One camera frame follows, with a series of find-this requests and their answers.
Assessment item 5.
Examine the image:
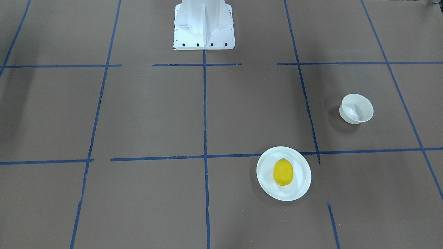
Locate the white round plate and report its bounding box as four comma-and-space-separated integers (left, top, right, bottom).
256, 146, 311, 201

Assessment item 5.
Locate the white bowl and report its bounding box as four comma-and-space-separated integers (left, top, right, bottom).
339, 93, 374, 125

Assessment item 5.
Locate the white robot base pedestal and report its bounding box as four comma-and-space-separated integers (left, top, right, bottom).
173, 0, 236, 50

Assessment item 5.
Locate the yellow lemon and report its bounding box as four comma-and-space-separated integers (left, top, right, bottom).
273, 158, 294, 187

